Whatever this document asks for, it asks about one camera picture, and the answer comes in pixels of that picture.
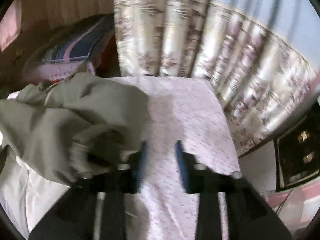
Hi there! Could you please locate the grey green large jacket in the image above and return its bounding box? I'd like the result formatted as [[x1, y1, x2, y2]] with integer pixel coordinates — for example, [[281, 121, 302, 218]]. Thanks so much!
[[1, 73, 148, 185]]

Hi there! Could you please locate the dark framed shelf unit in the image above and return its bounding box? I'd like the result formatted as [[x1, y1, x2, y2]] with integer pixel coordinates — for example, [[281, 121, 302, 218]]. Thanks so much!
[[273, 115, 319, 192]]

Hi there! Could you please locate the floral pink bed sheet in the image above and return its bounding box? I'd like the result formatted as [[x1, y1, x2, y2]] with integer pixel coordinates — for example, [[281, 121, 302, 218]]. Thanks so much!
[[1, 76, 239, 239]]

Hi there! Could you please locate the pink far bed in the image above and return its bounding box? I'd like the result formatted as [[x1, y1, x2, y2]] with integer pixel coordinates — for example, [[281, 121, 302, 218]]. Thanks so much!
[[22, 14, 114, 83]]

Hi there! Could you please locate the blue pink striped quilt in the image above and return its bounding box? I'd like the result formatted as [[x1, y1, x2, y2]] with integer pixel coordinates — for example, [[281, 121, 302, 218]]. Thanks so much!
[[41, 14, 114, 64]]

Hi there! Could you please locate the floral beige blue curtain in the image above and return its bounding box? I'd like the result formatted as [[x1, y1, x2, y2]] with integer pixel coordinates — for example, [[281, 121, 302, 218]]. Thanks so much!
[[114, 0, 319, 155]]

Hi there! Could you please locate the pink window curtain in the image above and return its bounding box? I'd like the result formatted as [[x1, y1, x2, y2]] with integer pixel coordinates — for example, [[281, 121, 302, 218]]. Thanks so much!
[[0, 0, 22, 53]]

